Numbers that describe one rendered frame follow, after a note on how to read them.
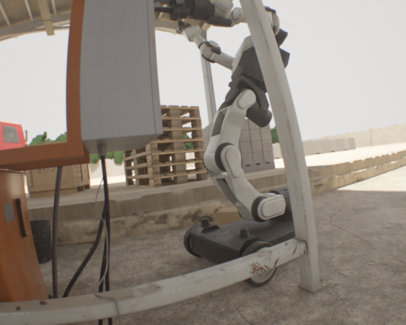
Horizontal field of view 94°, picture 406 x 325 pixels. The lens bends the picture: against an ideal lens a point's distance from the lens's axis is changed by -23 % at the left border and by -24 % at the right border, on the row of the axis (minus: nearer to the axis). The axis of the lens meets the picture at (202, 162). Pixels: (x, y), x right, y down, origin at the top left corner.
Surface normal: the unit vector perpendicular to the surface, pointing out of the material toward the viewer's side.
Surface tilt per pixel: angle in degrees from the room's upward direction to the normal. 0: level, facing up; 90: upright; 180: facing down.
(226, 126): 90
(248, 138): 90
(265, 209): 90
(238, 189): 114
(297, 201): 99
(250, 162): 90
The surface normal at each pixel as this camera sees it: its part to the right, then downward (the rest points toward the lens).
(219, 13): 0.18, 0.97
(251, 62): 0.14, -0.02
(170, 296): 0.42, -0.06
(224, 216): -0.37, 0.04
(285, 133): -0.88, 0.26
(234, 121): 0.40, 0.36
